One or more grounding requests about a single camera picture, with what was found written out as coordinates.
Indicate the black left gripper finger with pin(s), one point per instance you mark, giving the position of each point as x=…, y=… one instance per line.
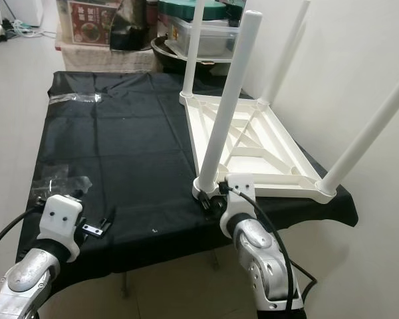
x=109, y=219

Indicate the white plastic children table top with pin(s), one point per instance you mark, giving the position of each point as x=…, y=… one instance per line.
x=272, y=159

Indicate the clear tape cross patch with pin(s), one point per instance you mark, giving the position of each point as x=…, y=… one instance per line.
x=50, y=189

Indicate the black tablecloth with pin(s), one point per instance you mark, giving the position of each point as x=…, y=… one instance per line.
x=126, y=159

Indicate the clear tape strip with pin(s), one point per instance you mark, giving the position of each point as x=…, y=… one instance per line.
x=76, y=98

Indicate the black wok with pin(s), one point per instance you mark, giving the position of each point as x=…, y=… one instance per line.
x=169, y=61

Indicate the beige patterned cloth cover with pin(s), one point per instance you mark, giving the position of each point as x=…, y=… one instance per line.
x=100, y=60

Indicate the clear plastic container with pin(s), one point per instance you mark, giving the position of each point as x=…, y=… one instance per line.
x=219, y=40

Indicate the dark curved metal sheet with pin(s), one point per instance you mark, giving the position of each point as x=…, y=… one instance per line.
x=130, y=33

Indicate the clear storage box orange lid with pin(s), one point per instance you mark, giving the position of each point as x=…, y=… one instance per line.
x=90, y=26

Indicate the green round pot lid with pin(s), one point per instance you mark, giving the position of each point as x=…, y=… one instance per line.
x=179, y=10

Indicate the dark printed picture box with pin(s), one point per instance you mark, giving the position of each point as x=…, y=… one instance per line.
x=234, y=6

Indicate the white appliance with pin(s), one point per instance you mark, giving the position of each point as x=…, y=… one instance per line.
x=28, y=10

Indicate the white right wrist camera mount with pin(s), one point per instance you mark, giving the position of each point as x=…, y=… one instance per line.
x=239, y=199

